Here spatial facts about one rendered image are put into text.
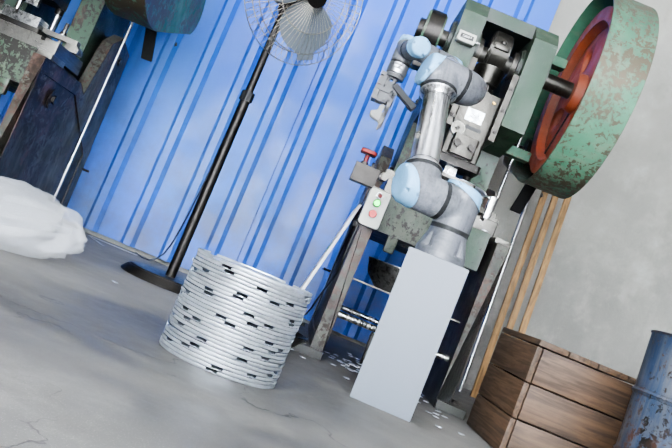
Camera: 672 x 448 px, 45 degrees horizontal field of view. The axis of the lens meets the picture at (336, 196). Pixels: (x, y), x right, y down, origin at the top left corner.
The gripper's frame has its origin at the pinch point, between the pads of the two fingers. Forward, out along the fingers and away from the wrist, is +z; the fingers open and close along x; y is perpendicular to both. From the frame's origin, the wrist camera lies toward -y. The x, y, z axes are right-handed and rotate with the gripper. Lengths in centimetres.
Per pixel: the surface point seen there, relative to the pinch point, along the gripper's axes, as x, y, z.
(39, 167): -31, 120, 62
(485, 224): -9, -51, 17
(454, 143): -11.6, -28.7, -7.4
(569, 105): -21, -66, -41
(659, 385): 92, -88, 50
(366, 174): 3.0, -2.1, 18.4
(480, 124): -15.3, -35.6, -18.9
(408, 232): 0.5, -24.2, 31.8
